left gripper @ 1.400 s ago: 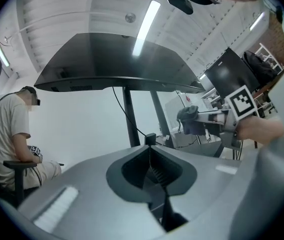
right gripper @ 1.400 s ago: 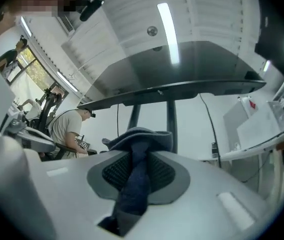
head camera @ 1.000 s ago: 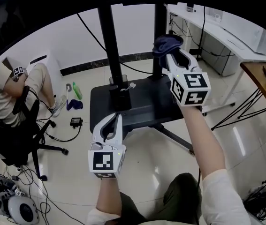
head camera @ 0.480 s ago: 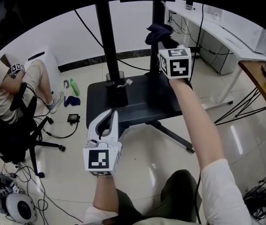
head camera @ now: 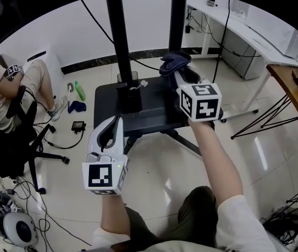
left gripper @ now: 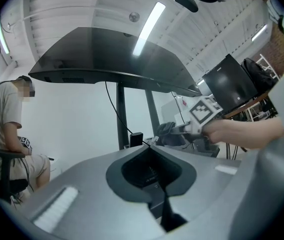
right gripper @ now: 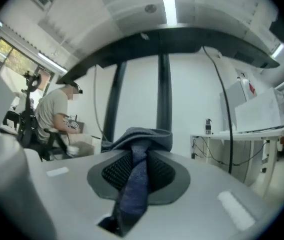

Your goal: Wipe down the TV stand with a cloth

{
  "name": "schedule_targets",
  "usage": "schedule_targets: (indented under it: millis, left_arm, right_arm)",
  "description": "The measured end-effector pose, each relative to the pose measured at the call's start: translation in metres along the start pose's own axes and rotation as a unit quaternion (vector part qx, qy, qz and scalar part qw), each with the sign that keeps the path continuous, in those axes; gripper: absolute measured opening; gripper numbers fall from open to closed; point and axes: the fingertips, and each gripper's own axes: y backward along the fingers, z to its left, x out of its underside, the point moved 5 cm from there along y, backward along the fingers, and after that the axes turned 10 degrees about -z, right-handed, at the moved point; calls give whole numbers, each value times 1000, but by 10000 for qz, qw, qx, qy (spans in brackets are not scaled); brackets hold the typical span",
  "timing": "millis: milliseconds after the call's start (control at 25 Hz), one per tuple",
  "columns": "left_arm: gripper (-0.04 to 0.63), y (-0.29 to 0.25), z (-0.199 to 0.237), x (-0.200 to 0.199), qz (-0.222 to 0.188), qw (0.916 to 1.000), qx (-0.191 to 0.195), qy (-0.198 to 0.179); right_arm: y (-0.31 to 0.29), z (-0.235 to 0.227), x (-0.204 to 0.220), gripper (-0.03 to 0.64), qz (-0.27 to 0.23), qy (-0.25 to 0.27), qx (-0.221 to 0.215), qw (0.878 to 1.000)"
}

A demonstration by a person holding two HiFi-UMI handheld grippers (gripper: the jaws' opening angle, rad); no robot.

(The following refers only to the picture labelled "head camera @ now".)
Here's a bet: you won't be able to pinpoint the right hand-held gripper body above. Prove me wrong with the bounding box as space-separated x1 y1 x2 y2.
176 82 224 122

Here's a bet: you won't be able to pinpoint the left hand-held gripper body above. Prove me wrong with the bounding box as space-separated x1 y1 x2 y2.
82 152 128 196

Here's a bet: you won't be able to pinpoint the dark blue cloth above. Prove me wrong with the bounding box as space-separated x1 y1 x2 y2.
159 51 192 78

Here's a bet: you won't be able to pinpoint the black TV stand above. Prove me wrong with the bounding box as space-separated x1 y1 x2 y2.
93 0 218 159

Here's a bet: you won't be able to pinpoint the person's left forearm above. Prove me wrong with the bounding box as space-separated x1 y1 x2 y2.
100 194 131 238

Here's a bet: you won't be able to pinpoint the person's right forearm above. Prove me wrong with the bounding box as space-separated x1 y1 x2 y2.
189 120 244 207

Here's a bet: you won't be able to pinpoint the black power adapter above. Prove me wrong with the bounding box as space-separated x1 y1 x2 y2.
70 121 87 133

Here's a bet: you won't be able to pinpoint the blue rag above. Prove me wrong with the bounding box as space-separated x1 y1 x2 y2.
67 100 87 114

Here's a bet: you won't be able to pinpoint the grey drawer cabinet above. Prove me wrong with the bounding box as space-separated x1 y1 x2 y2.
220 39 268 80

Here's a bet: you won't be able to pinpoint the clear plastic holder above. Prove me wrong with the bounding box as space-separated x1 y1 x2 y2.
117 71 139 84

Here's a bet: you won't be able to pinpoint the green plastic bottle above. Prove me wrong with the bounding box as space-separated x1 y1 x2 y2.
74 80 87 101

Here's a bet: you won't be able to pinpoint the white floor appliance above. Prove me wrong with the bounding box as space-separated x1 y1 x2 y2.
22 45 66 99

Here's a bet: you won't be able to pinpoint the black office chair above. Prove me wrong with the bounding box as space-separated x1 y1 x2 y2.
0 85 70 194

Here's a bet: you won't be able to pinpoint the wooden desk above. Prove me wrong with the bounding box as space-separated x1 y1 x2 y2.
266 64 298 152

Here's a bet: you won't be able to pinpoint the white round headset device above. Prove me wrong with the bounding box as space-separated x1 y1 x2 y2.
0 211 39 248

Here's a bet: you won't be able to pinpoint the person's olive trousers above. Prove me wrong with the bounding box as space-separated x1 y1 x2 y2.
124 185 219 248

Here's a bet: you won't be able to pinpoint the person's white shirt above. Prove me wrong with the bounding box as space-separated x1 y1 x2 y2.
92 194 279 252

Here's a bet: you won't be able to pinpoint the large black TV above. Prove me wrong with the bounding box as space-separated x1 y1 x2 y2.
0 0 298 59

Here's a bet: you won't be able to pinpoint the white cable bundle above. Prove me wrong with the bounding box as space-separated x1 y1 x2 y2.
129 79 150 91

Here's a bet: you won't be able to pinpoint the grey handled brush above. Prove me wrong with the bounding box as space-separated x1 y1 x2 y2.
66 82 76 108

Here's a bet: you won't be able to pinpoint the black hanging cable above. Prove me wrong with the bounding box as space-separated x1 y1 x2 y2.
212 0 231 79

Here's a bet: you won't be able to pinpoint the black TV power cable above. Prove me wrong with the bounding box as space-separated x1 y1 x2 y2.
80 0 165 72

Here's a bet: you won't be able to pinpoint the tangled cable bundle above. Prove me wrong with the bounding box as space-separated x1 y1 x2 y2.
258 205 298 247

